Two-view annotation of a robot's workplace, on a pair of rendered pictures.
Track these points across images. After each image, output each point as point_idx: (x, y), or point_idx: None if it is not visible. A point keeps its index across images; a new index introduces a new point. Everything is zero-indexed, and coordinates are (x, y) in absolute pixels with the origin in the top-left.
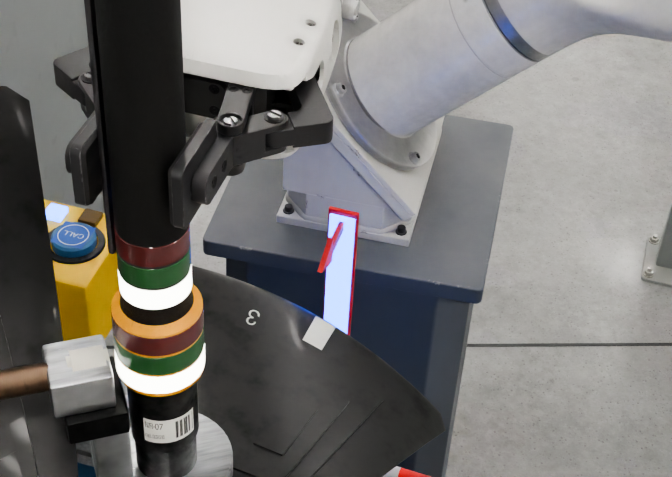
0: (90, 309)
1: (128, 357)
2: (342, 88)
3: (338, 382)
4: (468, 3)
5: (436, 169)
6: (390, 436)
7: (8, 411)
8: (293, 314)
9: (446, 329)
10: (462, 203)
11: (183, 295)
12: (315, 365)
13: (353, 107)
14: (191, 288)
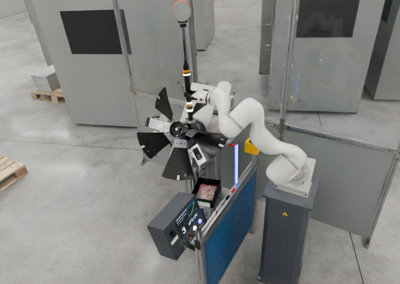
0: (244, 145)
1: None
2: None
3: (213, 146)
4: None
5: (295, 195)
6: (207, 150)
7: (194, 111)
8: (223, 143)
9: (266, 203)
10: (285, 196)
11: (187, 103)
12: (215, 144)
13: None
14: (188, 104)
